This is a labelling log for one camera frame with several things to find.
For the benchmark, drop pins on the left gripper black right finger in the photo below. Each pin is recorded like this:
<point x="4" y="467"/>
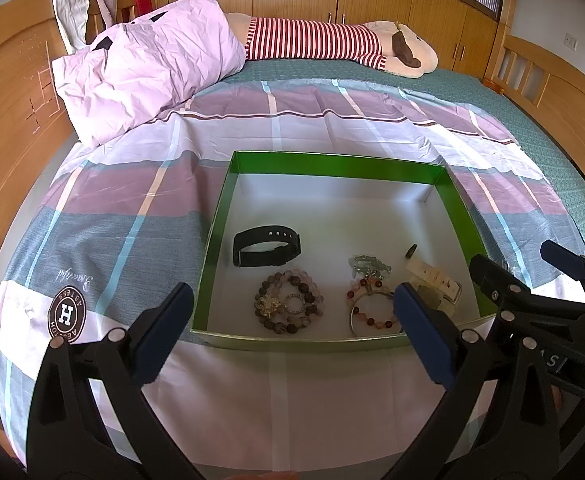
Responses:
<point x="519" y="437"/>

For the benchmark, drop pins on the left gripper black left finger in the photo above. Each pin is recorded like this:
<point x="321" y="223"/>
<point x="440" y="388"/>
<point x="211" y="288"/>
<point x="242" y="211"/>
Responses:
<point x="67" y="438"/>

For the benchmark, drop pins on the cream white watch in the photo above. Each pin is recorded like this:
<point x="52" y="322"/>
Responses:
<point x="436" y="288"/>

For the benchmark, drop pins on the silver metal bangle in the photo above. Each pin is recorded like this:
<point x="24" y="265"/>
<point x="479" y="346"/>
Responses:
<point x="371" y="314"/>

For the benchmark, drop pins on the gold brooch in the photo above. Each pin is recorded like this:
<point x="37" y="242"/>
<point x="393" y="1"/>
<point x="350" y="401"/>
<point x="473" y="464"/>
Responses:
<point x="267" y="306"/>

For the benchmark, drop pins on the black smart watch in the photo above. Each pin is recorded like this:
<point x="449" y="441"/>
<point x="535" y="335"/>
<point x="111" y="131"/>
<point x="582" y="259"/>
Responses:
<point x="265" y="246"/>

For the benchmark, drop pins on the wooden footboard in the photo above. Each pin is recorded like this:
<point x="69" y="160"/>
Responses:
<point x="546" y="87"/>

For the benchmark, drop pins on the plaid pink grey bedsheet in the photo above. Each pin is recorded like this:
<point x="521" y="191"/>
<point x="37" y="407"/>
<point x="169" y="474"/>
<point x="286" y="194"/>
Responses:
<point x="124" y="222"/>

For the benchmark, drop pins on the green cardboard box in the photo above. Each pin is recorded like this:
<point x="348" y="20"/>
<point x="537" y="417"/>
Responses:
<point x="341" y="207"/>

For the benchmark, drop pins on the striped shirt plush doll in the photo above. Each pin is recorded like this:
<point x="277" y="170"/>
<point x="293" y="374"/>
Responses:
<point x="390" y="47"/>

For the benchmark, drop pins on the wooden headboard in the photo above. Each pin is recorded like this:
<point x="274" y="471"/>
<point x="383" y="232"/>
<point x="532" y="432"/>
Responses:
<point x="33" y="120"/>

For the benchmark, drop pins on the pink wrinkled pillow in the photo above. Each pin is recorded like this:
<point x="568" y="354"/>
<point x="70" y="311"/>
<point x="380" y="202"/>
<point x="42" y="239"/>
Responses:
<point x="134" y="71"/>

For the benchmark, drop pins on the white cloth on chair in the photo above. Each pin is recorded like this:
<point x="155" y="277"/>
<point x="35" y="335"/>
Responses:
<point x="71" y="18"/>

